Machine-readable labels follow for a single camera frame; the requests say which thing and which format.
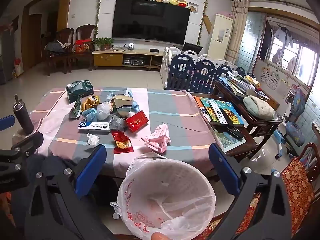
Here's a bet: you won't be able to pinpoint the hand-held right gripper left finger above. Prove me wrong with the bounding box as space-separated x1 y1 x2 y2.
15 144 113 240

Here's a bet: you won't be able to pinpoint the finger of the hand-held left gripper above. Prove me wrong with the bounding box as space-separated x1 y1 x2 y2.
0 115 15 132
0 132 44 194

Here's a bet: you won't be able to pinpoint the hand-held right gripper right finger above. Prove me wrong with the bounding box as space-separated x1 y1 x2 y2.
207 142 294 240

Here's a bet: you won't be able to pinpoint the white tissue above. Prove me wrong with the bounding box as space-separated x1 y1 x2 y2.
86 133 100 147

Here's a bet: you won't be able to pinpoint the red cracker packet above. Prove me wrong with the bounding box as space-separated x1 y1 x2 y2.
111 130 134 154

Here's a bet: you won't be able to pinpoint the white blue medicine box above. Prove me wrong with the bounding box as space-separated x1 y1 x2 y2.
77 121 111 133

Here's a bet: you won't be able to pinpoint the white wastebasket with plastic liner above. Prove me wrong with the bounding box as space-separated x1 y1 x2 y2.
110 152 217 240

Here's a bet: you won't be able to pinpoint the grey wrapper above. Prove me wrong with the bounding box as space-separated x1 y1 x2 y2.
110 115 125 132

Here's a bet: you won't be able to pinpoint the blue wrapper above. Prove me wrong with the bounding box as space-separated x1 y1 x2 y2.
82 108 99 122

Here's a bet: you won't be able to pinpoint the clear white plastic bag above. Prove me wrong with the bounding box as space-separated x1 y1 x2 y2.
96 102 112 121

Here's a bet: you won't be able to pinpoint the green snack bag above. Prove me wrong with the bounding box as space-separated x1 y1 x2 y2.
69 95 83 119

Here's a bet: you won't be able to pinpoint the red cigarette box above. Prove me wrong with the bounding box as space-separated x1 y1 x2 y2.
125 112 149 133

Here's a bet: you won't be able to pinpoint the gold snack bag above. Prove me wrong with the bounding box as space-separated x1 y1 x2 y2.
82 95 101 112

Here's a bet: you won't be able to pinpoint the cream paper bowl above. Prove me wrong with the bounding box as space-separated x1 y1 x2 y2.
112 94 136 117

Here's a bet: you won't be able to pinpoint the black thermos bottle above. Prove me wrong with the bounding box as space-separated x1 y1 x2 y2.
13 95 35 135

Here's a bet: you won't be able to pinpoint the low wooden table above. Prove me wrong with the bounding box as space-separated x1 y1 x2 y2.
193 94 258 162

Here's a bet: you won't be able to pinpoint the blue puzzle board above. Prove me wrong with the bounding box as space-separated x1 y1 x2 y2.
215 129 253 153

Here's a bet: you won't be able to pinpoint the black remote control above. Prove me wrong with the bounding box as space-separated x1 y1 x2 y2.
226 126 244 139
220 109 234 126

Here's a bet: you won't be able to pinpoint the red white bag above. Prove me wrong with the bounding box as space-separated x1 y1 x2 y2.
12 58 22 77

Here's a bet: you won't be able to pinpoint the dark wooden side table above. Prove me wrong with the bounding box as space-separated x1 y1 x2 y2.
214 79 283 156

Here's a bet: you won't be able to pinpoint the white remote control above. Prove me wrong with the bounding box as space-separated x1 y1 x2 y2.
209 99 228 124

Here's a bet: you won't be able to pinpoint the pile of picture books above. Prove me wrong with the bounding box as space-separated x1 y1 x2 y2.
195 96 245 126

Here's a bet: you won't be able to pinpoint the wooden chair with red cushion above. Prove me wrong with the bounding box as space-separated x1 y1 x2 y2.
200 142 320 240

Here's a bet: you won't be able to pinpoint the grey-green cushion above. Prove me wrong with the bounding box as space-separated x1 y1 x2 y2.
243 95 276 120

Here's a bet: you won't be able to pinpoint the green tissue box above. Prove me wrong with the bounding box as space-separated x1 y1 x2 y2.
66 80 94 104

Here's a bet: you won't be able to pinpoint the blue children's chair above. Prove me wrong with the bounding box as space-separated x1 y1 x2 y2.
275 87 307 159

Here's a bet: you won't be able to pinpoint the pink grey checkered tablecloth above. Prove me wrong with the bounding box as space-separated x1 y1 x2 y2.
29 87 218 179

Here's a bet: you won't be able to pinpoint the stack of books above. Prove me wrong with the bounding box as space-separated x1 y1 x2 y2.
219 71 269 101

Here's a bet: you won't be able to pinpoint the black bag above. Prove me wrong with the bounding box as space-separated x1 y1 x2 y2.
45 41 66 54

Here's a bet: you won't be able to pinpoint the dark wooden armchair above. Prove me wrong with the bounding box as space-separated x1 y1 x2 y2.
45 27 75 77
72 24 97 72

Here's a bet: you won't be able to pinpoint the navy playpen fence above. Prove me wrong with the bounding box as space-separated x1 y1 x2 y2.
170 55 247 93

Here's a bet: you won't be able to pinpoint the red gift box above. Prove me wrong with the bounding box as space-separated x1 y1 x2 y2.
75 39 93 54

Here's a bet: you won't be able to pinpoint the wooden television cabinet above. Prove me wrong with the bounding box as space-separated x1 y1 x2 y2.
92 49 164 71

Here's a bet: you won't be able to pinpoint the black audio receiver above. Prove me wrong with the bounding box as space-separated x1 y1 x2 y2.
123 58 147 67

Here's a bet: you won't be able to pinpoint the white playpen fence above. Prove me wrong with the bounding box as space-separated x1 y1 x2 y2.
160 47 237 81

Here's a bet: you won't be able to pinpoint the potted green plant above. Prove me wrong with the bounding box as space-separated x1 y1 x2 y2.
94 37 114 51

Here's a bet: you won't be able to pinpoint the black monitor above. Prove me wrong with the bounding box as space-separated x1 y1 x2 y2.
182 42 204 54

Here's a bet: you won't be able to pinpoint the window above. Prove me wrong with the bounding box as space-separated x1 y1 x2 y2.
265 17 318 86

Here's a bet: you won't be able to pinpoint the white standing air conditioner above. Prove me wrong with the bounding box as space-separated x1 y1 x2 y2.
207 14 234 61

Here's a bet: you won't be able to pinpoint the beige curtain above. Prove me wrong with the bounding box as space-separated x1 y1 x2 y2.
225 0 250 64

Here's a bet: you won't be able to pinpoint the green vine garland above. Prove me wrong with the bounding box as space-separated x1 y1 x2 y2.
197 0 209 46
94 0 106 40

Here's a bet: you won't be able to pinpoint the hanging clothes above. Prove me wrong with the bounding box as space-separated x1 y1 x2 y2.
272 25 294 48

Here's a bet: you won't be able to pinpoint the black television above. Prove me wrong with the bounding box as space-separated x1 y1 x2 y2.
111 0 192 46

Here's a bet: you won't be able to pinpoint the children's wall chart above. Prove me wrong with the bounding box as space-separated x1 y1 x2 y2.
280 78 292 98
269 71 281 91
260 66 271 83

